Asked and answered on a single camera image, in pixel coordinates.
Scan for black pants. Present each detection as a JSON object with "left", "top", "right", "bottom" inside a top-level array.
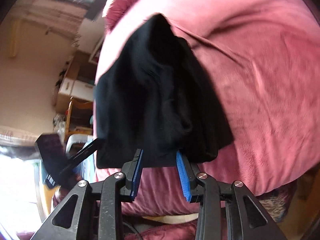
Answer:
[{"left": 95, "top": 14, "right": 233, "bottom": 168}]

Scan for wooden chair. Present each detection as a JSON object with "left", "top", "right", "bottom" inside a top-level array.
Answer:
[{"left": 64, "top": 97, "right": 93, "bottom": 142}]

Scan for maroon jacket sleeve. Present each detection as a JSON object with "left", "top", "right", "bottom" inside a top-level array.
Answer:
[{"left": 140, "top": 220, "right": 197, "bottom": 239}]

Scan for wooden desk with drawers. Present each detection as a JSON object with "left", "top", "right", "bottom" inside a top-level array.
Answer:
[{"left": 55, "top": 50, "right": 97, "bottom": 114}]

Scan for pink bed blanket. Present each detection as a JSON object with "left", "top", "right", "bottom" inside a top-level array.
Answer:
[{"left": 93, "top": 0, "right": 320, "bottom": 217}]

